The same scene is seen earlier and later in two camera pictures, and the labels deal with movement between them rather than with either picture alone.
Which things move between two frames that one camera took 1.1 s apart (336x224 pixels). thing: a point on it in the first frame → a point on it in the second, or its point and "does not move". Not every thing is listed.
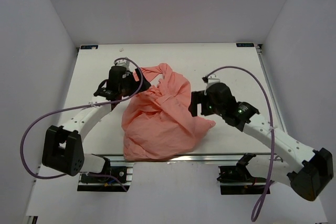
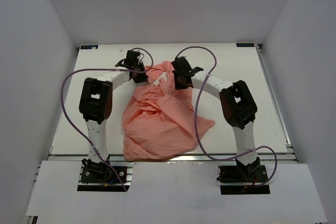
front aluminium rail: x=196 y=158 does not move
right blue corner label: x=244 y=44 does not move
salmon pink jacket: x=159 y=121 does not move
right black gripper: x=197 y=97 → x=179 y=86
